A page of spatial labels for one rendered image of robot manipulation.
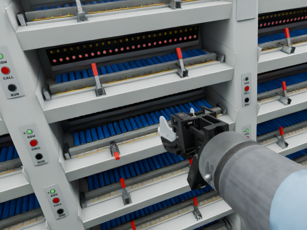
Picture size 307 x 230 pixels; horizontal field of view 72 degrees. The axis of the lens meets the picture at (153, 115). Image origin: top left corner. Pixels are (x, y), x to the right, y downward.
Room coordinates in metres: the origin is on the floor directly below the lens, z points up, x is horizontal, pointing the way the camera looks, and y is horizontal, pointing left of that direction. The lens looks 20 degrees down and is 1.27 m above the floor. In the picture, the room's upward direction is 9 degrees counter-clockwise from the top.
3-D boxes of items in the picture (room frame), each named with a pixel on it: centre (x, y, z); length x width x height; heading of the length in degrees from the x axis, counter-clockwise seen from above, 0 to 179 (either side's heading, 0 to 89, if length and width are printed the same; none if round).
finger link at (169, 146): (0.39, -0.04, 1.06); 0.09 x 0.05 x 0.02; 30
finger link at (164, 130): (0.44, -0.02, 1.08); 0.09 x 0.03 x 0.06; 30
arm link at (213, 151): (0.26, -0.10, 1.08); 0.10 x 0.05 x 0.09; 105
